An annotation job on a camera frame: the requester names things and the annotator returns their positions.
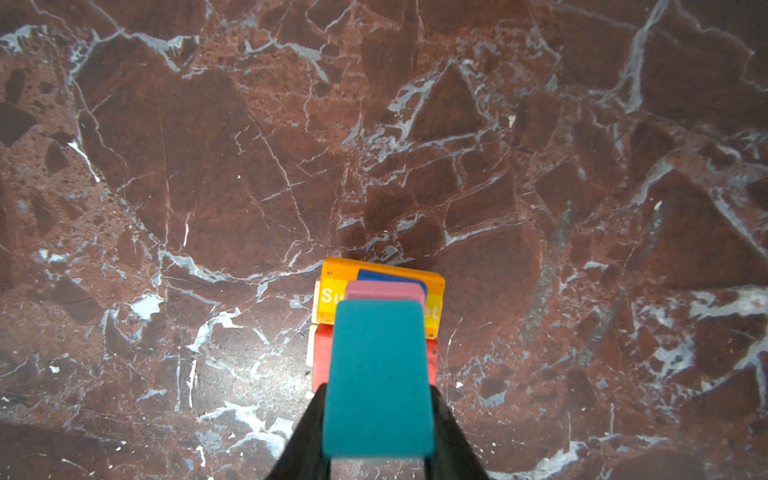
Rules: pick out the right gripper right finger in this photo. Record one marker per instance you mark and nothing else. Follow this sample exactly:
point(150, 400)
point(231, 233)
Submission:
point(453, 456)

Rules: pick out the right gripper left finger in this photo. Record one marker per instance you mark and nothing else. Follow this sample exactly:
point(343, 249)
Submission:
point(303, 456)

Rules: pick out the teal block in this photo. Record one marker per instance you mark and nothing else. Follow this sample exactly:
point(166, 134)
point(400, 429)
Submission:
point(378, 399)

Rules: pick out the red block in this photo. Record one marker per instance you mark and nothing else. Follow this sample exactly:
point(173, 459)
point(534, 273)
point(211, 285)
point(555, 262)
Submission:
point(321, 347)

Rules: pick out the pink block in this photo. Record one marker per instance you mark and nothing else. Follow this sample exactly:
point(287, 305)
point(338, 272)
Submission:
point(385, 290)

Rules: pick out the yellow cylinder block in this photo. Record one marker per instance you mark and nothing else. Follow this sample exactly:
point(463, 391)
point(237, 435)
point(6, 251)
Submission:
point(336, 273)

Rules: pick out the blue cube block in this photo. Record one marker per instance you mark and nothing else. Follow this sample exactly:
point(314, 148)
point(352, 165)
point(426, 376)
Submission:
point(371, 275)

